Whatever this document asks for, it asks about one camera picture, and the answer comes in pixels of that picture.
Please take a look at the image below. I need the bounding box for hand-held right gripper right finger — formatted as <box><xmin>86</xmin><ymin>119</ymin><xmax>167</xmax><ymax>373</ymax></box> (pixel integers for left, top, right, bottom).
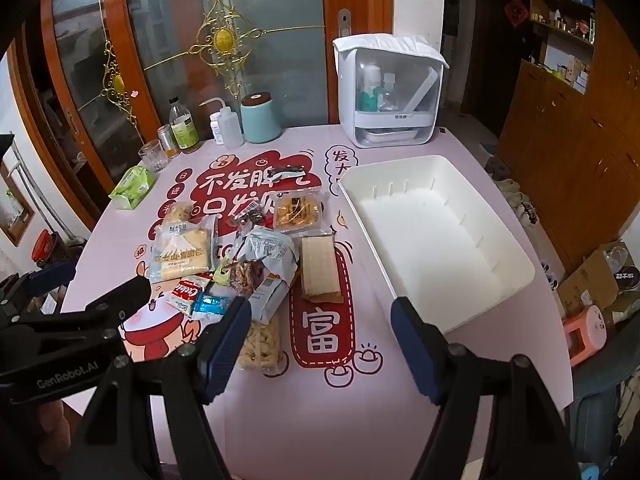
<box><xmin>391</xmin><ymin>296</ymin><xmax>572</xmax><ymax>480</ymax></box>

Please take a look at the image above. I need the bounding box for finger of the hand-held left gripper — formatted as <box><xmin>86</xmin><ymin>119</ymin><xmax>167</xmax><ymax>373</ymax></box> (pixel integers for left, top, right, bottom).
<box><xmin>0</xmin><ymin>263</ymin><xmax>77</xmax><ymax>311</ymax></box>
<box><xmin>15</xmin><ymin>276</ymin><xmax>152</xmax><ymax>342</ymax></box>

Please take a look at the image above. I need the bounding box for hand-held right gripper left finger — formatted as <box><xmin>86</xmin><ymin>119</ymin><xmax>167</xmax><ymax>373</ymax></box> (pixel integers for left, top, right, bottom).
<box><xmin>69</xmin><ymin>296</ymin><xmax>253</xmax><ymax>480</ymax></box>

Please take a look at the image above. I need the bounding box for puffed sticks packet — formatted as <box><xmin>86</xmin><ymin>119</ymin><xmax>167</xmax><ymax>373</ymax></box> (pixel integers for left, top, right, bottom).
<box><xmin>235</xmin><ymin>272</ymin><xmax>293</xmax><ymax>373</ymax></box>

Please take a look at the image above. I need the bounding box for red and white snack packet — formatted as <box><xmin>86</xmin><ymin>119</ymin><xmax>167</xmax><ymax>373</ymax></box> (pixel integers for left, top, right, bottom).
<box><xmin>169</xmin><ymin>275</ymin><xmax>211</xmax><ymax>317</ymax></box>

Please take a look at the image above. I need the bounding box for yellow bread packet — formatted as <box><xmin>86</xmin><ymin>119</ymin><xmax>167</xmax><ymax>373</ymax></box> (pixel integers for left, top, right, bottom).
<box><xmin>149</xmin><ymin>216</ymin><xmax>217</xmax><ymax>282</ymax></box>

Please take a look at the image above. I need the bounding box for clear twisted snack packet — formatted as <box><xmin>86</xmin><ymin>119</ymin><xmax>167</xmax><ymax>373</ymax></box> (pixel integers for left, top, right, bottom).
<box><xmin>227</xmin><ymin>259</ymin><xmax>263</xmax><ymax>297</ymax></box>

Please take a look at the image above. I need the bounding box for clear crisp rice packet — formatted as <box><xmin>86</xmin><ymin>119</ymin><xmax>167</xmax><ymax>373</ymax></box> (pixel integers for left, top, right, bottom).
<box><xmin>165</xmin><ymin>201</ymin><xmax>197</xmax><ymax>226</ymax></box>

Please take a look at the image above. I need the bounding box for white plastic storage bin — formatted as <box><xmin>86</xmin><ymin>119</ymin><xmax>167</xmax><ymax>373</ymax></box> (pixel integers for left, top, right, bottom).
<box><xmin>338</xmin><ymin>155</ymin><xmax>537</xmax><ymax>336</ymax></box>

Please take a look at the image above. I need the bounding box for blue candy packet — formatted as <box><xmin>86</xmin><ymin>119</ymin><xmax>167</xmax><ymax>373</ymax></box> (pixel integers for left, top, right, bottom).
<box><xmin>192</xmin><ymin>292</ymin><xmax>236</xmax><ymax>321</ymax></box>

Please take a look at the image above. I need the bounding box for small yellow green packet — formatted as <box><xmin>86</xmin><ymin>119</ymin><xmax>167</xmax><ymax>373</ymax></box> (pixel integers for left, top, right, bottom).
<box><xmin>214</xmin><ymin>260</ymin><xmax>236</xmax><ymax>288</ymax></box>

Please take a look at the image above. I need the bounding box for grey crumpled snack packet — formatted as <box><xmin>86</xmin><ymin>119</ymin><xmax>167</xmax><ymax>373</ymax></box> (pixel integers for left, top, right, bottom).
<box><xmin>239</xmin><ymin>227</ymin><xmax>297</xmax><ymax>291</ymax></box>

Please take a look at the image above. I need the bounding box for green tissue pack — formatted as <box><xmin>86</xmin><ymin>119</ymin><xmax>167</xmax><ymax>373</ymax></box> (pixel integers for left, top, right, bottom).
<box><xmin>109</xmin><ymin>166</ymin><xmax>156</xmax><ymax>210</ymax></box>

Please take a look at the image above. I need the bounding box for brown wafer packet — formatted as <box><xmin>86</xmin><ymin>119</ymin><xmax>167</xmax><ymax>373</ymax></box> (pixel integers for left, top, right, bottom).
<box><xmin>299</xmin><ymin>235</ymin><xmax>345</xmax><ymax>303</ymax></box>

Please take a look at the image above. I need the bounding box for dark clear snack packet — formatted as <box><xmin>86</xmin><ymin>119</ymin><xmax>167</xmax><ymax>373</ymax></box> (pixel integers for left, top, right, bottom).
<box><xmin>235</xmin><ymin>207</ymin><xmax>268</xmax><ymax>228</ymax></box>

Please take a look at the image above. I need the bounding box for clear drinking glass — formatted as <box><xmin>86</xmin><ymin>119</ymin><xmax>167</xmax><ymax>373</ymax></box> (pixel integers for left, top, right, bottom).
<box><xmin>138</xmin><ymin>140</ymin><xmax>166</xmax><ymax>173</ymax></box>

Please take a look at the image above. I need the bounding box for orange cracker tray packet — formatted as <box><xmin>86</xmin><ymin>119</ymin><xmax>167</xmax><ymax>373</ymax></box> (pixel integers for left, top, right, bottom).
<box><xmin>271</xmin><ymin>186</ymin><xmax>326</xmax><ymax>233</ymax></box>

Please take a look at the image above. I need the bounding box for small glass jar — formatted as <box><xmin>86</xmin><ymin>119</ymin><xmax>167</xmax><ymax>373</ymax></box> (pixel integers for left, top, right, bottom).
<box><xmin>157</xmin><ymin>124</ymin><xmax>180</xmax><ymax>159</ymax></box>

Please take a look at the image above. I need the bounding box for pink plastic stool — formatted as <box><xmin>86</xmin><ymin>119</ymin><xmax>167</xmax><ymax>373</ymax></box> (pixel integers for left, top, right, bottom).
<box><xmin>562</xmin><ymin>305</ymin><xmax>608</xmax><ymax>368</ymax></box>

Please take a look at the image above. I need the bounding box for green label glass bottle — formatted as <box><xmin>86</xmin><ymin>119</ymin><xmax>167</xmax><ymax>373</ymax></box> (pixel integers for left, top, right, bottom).
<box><xmin>168</xmin><ymin>97</ymin><xmax>201</xmax><ymax>154</ymax></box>

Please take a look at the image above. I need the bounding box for cardboard box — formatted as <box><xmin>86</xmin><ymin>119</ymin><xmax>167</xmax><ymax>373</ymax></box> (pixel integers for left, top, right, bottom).
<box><xmin>556</xmin><ymin>242</ymin><xmax>640</xmax><ymax>321</ymax></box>

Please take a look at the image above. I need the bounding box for pile of shoes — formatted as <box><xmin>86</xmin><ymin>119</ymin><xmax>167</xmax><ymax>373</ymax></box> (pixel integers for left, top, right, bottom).
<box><xmin>482</xmin><ymin>157</ymin><xmax>541</xmax><ymax>223</ymax></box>

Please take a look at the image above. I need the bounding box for grey plastic chair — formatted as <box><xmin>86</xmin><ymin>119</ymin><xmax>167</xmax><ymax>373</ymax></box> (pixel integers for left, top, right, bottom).
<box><xmin>570</xmin><ymin>360</ymin><xmax>640</xmax><ymax>480</ymax></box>

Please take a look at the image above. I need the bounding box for small gold door ornament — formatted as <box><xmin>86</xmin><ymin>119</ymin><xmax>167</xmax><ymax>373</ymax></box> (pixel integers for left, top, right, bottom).
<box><xmin>75</xmin><ymin>0</ymin><xmax>151</xmax><ymax>126</ymax></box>

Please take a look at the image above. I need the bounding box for teal canister with brown lid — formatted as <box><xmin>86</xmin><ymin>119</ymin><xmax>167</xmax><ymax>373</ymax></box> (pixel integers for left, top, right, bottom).
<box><xmin>240</xmin><ymin>92</ymin><xmax>282</xmax><ymax>144</ymax></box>

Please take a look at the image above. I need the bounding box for white countertop organizer box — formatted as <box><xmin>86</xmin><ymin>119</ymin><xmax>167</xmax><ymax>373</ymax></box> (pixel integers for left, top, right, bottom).
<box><xmin>332</xmin><ymin>34</ymin><xmax>450</xmax><ymax>149</ymax></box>

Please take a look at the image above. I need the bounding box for clear plastic bottle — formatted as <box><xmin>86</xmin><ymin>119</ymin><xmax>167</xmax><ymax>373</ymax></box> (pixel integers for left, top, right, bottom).
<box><xmin>381</xmin><ymin>72</ymin><xmax>401</xmax><ymax>111</ymax></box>

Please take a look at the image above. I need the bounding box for wooden shelf cabinet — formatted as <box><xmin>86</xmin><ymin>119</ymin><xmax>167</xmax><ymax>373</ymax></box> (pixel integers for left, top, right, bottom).
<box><xmin>497</xmin><ymin>0</ymin><xmax>640</xmax><ymax>281</ymax></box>

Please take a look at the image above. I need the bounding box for teal and white bottle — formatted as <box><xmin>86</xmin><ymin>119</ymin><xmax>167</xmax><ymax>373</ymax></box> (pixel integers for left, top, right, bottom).
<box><xmin>361</xmin><ymin>62</ymin><xmax>383</xmax><ymax>111</ymax></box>

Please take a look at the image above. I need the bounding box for large gold door ornament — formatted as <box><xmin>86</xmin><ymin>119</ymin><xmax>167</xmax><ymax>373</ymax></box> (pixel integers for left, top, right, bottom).
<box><xmin>145</xmin><ymin>0</ymin><xmax>326</xmax><ymax>98</ymax></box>

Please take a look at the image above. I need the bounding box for dark wooden door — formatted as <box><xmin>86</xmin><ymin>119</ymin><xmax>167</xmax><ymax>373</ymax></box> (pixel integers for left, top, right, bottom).
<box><xmin>475</xmin><ymin>0</ymin><xmax>533</xmax><ymax>111</ymax></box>

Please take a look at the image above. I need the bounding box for red paper door decoration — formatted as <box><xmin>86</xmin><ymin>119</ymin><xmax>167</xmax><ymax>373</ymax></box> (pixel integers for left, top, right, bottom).
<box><xmin>504</xmin><ymin>0</ymin><xmax>528</xmax><ymax>26</ymax></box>

